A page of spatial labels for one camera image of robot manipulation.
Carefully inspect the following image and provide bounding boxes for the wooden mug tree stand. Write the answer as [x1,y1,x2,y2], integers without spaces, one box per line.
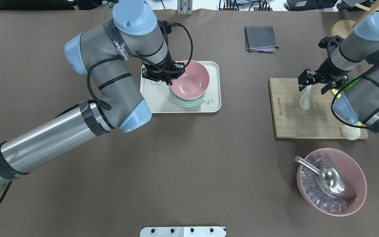
[331,0,379,39]

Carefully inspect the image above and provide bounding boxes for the white mounting plate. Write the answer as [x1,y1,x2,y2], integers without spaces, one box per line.
[140,226,227,237]

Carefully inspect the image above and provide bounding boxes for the white ceramic spoon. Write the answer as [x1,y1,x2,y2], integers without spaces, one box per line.
[299,85,312,110]

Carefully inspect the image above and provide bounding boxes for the metal ice scoop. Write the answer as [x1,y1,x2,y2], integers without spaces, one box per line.
[294,156,357,201]

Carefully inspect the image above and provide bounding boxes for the grey folded cloth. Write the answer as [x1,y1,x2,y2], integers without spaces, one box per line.
[244,26,280,53]

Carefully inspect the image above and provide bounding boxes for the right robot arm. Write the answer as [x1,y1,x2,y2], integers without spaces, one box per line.
[298,12,379,135]

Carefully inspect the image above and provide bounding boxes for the large pink bowl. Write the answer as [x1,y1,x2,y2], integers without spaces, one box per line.
[296,147,367,217]

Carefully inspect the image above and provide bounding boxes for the yellow plastic knife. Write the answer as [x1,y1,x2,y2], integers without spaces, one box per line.
[331,89,362,126]

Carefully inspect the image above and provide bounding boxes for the wooden cutting board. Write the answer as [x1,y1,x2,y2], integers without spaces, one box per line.
[268,78,369,139]

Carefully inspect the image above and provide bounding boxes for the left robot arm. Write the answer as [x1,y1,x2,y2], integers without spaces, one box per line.
[0,0,189,204]

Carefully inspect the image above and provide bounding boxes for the small pink bowl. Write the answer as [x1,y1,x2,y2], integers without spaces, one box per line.
[169,61,210,100]

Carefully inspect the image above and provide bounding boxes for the cream serving tray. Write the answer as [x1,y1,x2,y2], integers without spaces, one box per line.
[139,61,221,114]

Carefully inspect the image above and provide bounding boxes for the green lime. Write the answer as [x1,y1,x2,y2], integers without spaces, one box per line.
[341,76,356,92]

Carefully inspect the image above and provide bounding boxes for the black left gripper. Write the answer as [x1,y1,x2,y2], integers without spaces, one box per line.
[142,61,185,85]

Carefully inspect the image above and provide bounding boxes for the aluminium frame post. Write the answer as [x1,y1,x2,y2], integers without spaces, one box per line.
[177,0,193,15]

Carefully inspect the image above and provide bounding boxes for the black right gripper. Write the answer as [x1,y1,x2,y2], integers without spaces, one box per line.
[298,69,348,94]

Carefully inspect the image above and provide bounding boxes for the stacked green bowls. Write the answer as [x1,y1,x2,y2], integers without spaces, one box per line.
[169,91,206,108]

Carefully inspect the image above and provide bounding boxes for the clear ice cubes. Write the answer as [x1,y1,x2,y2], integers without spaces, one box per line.
[300,152,349,214]

